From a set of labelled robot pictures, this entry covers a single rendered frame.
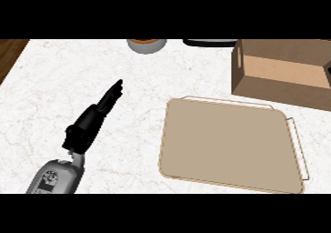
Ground black and white appliance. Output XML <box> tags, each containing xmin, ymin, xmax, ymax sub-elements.
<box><xmin>181</xmin><ymin>39</ymin><xmax>239</xmax><ymax>48</ymax></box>

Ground grey cup with orange top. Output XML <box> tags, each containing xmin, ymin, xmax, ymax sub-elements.
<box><xmin>125</xmin><ymin>39</ymin><xmax>168</xmax><ymax>56</ymax></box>

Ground beige tray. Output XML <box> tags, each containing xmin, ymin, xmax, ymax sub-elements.
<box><xmin>156</xmin><ymin>95</ymin><xmax>310</xmax><ymax>195</ymax></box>

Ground brown cardboard box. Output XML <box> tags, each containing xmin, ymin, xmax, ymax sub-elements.
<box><xmin>230</xmin><ymin>39</ymin><xmax>331</xmax><ymax>114</ymax></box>

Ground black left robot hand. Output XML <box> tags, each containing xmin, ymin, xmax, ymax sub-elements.
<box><xmin>60</xmin><ymin>78</ymin><xmax>125</xmax><ymax>156</ymax></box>

